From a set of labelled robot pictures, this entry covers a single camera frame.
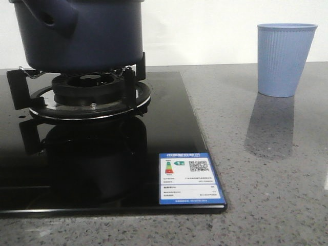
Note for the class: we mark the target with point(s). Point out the black glass gas stove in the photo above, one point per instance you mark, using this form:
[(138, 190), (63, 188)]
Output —
[(96, 167)]

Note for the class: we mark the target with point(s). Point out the black right pot support grate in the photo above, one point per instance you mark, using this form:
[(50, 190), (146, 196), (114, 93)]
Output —
[(134, 100)]

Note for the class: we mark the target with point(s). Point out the black right gas burner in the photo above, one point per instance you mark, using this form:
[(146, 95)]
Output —
[(87, 89)]

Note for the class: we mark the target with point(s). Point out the light blue ribbed cup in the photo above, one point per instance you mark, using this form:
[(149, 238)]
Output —
[(283, 49)]

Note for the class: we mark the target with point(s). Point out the blue energy label sticker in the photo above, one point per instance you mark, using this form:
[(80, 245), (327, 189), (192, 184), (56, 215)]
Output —
[(188, 178)]

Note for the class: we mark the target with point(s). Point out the dark blue cooking pot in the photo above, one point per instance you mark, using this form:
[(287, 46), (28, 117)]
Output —
[(80, 36)]

